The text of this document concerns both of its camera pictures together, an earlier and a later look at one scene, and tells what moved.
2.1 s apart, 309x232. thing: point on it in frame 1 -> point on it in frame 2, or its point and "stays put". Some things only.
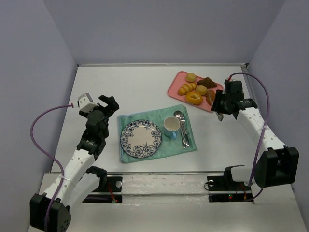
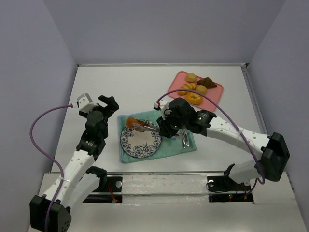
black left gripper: (106, 106) stays put
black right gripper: (217, 106) -> (165, 128)
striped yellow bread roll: (187, 88) stays put
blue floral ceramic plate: (140, 138) stays put
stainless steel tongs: (220, 116) -> (141, 125)
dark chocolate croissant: (207, 82) stays put
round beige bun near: (202, 90) stays put
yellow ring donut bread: (194, 98) stays put
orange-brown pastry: (210, 96) -> (131, 120)
